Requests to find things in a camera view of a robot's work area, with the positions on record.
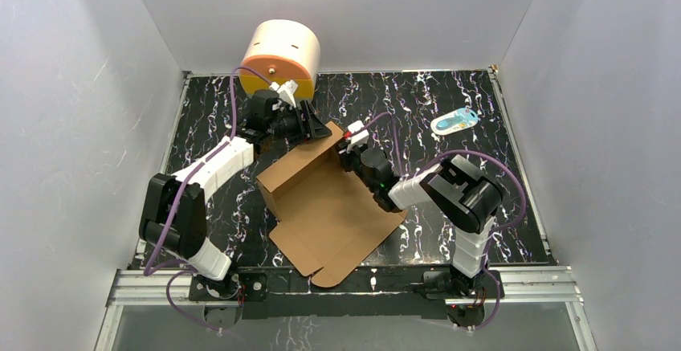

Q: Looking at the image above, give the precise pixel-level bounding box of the brown cardboard box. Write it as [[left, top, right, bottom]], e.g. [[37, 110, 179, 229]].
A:
[[256, 121, 407, 288]]

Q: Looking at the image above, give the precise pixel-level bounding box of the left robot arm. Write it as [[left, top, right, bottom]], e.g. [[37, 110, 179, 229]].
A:
[[139, 88, 332, 300]]

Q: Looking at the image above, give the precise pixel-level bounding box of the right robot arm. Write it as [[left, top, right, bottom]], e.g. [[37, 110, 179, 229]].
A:
[[336, 141, 504, 298]]

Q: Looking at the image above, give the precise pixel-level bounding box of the round pastel drawer cabinet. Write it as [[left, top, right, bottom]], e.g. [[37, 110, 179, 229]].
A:
[[239, 19, 320, 100]]

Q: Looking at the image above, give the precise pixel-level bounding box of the blue white packaged item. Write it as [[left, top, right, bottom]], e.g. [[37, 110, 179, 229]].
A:
[[430, 108, 479, 136]]

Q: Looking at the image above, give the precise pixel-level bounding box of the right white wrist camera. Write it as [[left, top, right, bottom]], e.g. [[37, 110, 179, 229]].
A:
[[339, 120, 369, 153]]

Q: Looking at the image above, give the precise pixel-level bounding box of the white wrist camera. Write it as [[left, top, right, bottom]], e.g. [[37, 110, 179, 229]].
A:
[[339, 120, 369, 153], [269, 80, 299, 108]]

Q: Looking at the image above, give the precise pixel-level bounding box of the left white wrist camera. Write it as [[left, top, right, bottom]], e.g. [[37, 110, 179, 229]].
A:
[[269, 80, 299, 108]]

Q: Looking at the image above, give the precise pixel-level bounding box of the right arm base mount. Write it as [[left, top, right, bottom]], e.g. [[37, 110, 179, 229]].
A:
[[415, 266, 505, 333]]

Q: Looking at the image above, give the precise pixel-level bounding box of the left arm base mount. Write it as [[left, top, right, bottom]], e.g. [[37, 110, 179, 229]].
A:
[[188, 271, 267, 326]]

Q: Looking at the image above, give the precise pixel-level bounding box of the aluminium front rail frame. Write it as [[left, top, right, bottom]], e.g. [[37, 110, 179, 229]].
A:
[[96, 266, 597, 350]]

